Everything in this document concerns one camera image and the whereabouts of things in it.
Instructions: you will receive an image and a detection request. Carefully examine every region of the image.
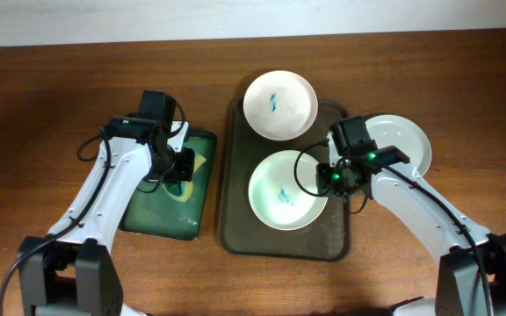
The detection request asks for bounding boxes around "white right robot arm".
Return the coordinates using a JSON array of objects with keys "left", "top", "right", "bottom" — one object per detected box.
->
[{"left": 316, "top": 158, "right": 506, "bottom": 315}]

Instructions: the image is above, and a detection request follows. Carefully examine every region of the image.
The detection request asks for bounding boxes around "green tray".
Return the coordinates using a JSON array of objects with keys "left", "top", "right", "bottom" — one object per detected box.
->
[{"left": 119, "top": 129, "right": 217, "bottom": 241}]

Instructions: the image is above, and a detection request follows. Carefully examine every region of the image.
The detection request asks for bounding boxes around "white plate with blue stain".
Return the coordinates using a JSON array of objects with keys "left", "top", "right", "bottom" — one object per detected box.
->
[{"left": 242, "top": 70, "right": 318, "bottom": 141}]

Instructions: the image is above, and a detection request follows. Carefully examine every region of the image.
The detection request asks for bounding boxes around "dark brown tray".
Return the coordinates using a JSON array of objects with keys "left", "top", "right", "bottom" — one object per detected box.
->
[{"left": 218, "top": 100, "right": 351, "bottom": 262}]

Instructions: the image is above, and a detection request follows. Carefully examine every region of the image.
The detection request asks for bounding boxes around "green and yellow sponge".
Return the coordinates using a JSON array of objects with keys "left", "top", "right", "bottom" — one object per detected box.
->
[{"left": 161, "top": 154, "right": 207, "bottom": 204}]

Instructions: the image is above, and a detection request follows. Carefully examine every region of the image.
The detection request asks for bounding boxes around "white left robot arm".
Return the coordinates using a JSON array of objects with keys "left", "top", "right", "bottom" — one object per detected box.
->
[{"left": 12, "top": 130, "right": 194, "bottom": 316}]

